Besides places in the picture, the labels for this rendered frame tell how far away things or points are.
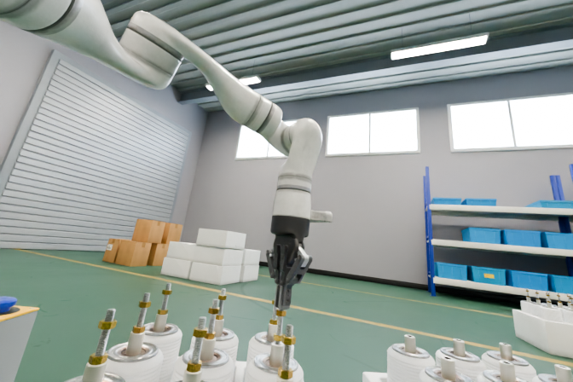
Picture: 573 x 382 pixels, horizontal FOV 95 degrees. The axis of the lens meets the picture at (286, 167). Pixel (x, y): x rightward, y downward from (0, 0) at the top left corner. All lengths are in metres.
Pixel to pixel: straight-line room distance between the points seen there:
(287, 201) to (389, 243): 4.92
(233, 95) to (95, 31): 0.22
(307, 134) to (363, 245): 4.95
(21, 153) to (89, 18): 5.12
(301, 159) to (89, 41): 0.36
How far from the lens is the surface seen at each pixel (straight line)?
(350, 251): 5.45
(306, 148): 0.52
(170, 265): 3.42
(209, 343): 0.54
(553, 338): 2.47
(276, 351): 0.54
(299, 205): 0.50
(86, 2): 0.38
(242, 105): 0.50
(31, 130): 5.56
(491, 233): 4.84
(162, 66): 0.50
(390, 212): 5.44
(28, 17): 0.36
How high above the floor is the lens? 0.44
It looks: 17 degrees up
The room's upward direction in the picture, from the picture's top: 6 degrees clockwise
